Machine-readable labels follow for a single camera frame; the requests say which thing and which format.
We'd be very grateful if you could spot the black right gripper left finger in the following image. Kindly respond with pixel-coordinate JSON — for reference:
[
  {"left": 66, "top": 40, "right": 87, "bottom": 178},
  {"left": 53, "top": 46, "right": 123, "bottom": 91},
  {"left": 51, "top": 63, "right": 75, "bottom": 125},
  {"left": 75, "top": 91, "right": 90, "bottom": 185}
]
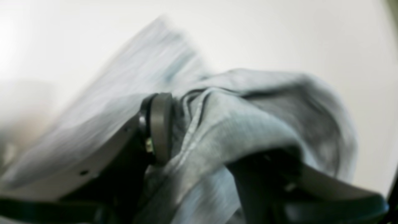
[{"left": 1, "top": 93, "right": 173, "bottom": 224}]

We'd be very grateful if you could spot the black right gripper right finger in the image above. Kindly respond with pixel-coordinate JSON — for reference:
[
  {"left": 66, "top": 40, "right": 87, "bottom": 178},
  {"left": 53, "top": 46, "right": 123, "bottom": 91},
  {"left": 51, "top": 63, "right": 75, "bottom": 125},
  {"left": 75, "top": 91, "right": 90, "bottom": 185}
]
[{"left": 227, "top": 149, "right": 389, "bottom": 224}]

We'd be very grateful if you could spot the grey T-shirt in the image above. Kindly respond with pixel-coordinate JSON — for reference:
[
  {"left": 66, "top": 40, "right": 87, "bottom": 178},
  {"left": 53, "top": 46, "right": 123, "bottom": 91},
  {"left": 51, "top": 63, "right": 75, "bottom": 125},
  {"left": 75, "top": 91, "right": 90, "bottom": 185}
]
[{"left": 1, "top": 19, "right": 357, "bottom": 224}]

